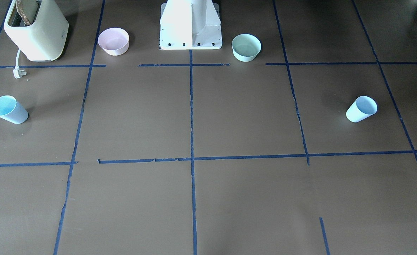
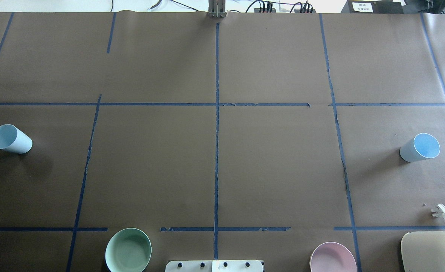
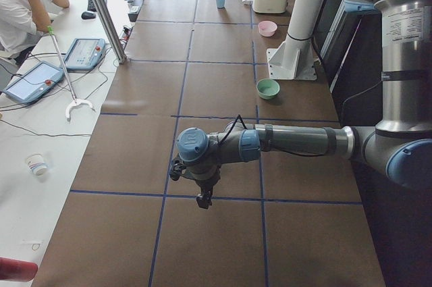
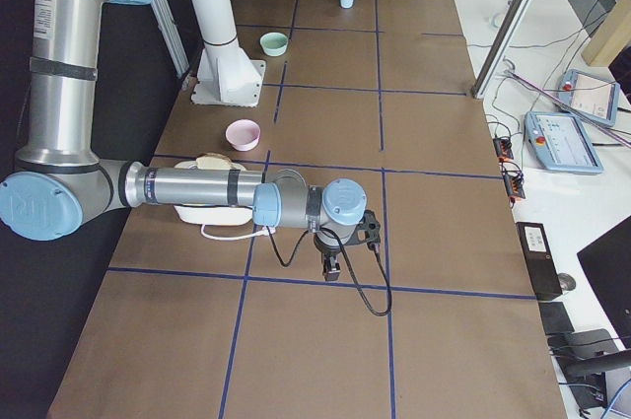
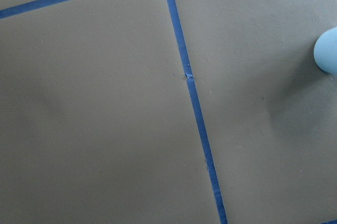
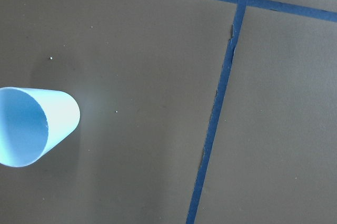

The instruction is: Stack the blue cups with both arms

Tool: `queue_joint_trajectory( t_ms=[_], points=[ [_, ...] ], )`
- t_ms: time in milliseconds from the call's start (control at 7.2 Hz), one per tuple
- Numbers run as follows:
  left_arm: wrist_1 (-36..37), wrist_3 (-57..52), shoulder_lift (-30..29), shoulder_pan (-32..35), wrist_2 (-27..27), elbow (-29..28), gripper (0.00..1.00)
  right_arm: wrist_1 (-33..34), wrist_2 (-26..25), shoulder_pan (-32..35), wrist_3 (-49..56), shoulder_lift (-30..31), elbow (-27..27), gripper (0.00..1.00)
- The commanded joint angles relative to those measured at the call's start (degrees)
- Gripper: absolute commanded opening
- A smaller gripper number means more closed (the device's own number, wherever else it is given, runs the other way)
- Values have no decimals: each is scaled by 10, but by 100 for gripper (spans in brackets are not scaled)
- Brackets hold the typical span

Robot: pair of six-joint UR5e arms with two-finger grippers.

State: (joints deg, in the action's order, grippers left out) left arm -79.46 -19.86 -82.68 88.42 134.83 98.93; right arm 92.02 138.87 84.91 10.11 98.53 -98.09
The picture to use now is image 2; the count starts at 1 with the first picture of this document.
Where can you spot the light blue cup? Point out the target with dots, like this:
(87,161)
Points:
(13,140)
(422,147)

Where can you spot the green bowl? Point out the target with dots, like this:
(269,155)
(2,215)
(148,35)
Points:
(129,250)

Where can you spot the pink bowl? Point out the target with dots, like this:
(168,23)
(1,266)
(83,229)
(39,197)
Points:
(332,257)

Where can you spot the black box with label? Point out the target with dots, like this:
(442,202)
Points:
(372,6)

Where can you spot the cream toaster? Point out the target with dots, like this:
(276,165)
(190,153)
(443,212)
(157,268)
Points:
(423,251)

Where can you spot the white power plug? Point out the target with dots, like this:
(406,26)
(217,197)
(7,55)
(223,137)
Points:
(438,211)

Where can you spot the aluminium frame post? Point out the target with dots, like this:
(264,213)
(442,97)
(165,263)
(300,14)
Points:
(217,8)

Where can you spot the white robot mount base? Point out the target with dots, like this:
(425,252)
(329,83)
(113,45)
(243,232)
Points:
(215,266)

